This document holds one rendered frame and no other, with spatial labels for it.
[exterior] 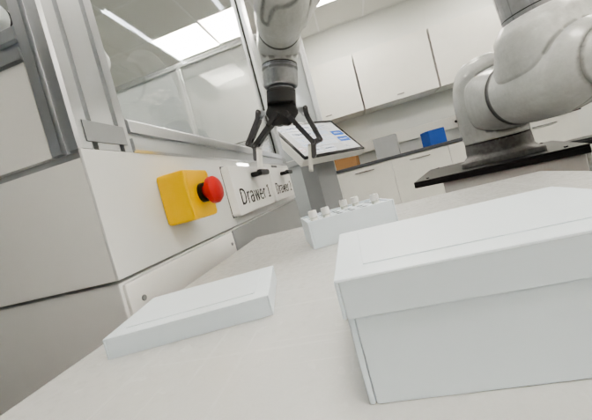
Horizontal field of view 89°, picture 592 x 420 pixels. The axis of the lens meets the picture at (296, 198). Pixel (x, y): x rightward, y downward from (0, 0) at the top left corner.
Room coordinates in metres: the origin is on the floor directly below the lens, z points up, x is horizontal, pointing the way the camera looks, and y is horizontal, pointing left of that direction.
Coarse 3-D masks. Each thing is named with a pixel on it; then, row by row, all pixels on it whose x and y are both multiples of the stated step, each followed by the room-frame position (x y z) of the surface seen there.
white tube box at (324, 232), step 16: (336, 208) 0.49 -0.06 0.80; (352, 208) 0.45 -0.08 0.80; (368, 208) 0.41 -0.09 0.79; (384, 208) 0.41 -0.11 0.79; (304, 224) 0.44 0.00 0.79; (320, 224) 0.40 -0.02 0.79; (336, 224) 0.40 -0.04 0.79; (352, 224) 0.41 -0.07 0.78; (368, 224) 0.41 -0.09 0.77; (384, 224) 0.41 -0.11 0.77; (320, 240) 0.40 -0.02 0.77; (336, 240) 0.40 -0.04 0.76
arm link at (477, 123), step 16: (464, 64) 0.81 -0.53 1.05; (480, 64) 0.76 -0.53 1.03; (464, 80) 0.79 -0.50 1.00; (480, 80) 0.74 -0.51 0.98; (464, 96) 0.79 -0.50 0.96; (480, 96) 0.74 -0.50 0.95; (464, 112) 0.81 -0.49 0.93; (480, 112) 0.75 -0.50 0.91; (464, 128) 0.82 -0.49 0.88; (480, 128) 0.77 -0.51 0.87; (496, 128) 0.75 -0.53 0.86; (512, 128) 0.75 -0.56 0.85; (528, 128) 0.76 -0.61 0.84; (464, 144) 0.86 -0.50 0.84
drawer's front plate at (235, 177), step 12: (228, 168) 0.63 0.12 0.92; (240, 168) 0.70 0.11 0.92; (252, 168) 0.79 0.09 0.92; (264, 168) 0.90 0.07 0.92; (228, 180) 0.63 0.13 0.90; (240, 180) 0.68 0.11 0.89; (252, 180) 0.76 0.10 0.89; (264, 180) 0.87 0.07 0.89; (228, 192) 0.63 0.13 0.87; (264, 192) 0.84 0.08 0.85; (240, 204) 0.65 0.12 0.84; (252, 204) 0.72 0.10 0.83; (264, 204) 0.81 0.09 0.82
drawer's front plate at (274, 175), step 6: (270, 168) 0.97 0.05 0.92; (276, 168) 1.03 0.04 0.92; (282, 168) 1.13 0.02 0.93; (270, 174) 0.95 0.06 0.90; (276, 174) 1.01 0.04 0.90; (288, 174) 1.21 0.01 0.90; (270, 180) 0.94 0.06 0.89; (276, 180) 0.99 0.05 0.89; (282, 180) 1.08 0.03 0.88; (288, 180) 1.18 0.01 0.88; (282, 186) 1.05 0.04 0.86; (288, 186) 1.15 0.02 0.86; (276, 192) 0.95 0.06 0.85; (288, 192) 1.12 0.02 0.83; (276, 198) 0.94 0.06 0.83; (282, 198) 1.01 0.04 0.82
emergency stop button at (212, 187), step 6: (204, 180) 0.43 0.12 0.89; (210, 180) 0.43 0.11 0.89; (216, 180) 0.44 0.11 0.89; (204, 186) 0.42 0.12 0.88; (210, 186) 0.42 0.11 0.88; (216, 186) 0.43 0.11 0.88; (222, 186) 0.45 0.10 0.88; (204, 192) 0.43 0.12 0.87; (210, 192) 0.42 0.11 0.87; (216, 192) 0.43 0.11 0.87; (222, 192) 0.44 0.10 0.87; (210, 198) 0.43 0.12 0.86; (216, 198) 0.43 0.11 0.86; (222, 198) 0.44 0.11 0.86
